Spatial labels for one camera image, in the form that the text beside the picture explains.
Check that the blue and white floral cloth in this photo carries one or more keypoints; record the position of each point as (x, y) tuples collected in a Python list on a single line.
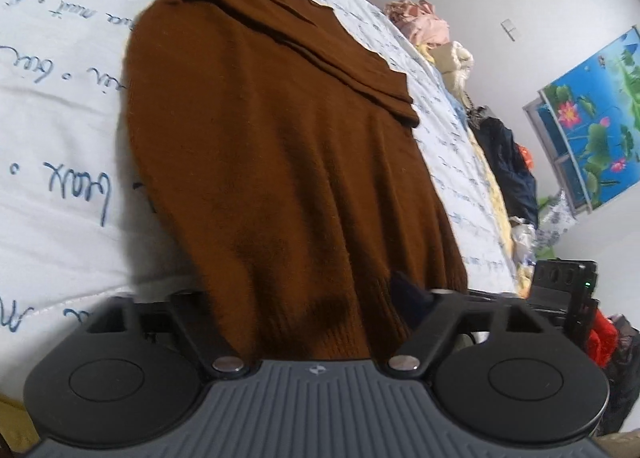
[(555, 225)]

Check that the white blanket with blue script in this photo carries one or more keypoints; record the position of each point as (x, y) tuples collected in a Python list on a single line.
[(60, 138)]

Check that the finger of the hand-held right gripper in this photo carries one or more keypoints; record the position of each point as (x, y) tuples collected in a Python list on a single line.
[(500, 299)]

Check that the yellow cloth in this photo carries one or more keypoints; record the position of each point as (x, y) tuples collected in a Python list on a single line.
[(500, 203)]

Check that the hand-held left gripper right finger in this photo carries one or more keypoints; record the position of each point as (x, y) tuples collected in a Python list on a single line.
[(407, 300)]

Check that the orange cloth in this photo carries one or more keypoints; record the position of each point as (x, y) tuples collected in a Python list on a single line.
[(525, 158)]

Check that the brown knit sweater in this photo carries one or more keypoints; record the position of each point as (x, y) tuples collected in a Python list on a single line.
[(280, 163)]

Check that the red cloth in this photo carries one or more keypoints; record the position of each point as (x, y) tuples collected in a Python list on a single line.
[(602, 340)]

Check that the lotus flower wall poster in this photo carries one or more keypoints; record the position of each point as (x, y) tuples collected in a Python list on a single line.
[(600, 113)]

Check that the cream puffy jacket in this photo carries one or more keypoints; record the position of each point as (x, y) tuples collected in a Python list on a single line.
[(455, 65)]

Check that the white wall switch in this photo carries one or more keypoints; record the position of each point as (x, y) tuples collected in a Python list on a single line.
[(509, 29)]

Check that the pink clothes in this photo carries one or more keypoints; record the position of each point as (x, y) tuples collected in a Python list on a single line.
[(420, 20)]

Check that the dark clothing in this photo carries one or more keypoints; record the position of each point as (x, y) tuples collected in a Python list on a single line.
[(510, 173)]

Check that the black and white patterned cloth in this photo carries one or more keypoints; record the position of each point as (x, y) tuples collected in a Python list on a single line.
[(477, 110)]

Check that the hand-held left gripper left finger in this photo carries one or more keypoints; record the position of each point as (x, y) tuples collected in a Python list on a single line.
[(190, 318)]

